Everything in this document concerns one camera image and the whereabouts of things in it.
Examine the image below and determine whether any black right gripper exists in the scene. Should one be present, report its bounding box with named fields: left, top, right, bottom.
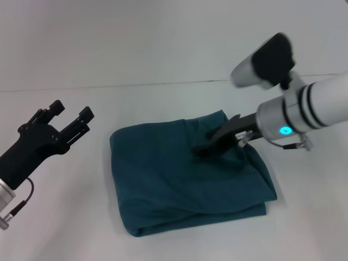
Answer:
left=191, top=112, right=259, bottom=159

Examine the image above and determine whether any teal t-shirt with FREE print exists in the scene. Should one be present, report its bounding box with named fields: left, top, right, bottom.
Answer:
left=109, top=109, right=278, bottom=238

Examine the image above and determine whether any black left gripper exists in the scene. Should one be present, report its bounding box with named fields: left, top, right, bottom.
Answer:
left=0, top=100, right=96, bottom=191

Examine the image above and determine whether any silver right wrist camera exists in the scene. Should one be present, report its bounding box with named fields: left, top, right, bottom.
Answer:
left=229, top=32, right=297, bottom=91

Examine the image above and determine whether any black cable with silver plug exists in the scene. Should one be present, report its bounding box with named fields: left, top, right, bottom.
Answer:
left=0, top=178, right=35, bottom=232

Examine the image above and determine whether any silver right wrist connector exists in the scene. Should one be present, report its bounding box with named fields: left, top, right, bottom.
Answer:
left=237, top=130, right=254, bottom=149

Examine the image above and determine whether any right cable with silver plug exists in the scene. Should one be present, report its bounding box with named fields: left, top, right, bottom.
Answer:
left=268, top=132, right=315, bottom=152

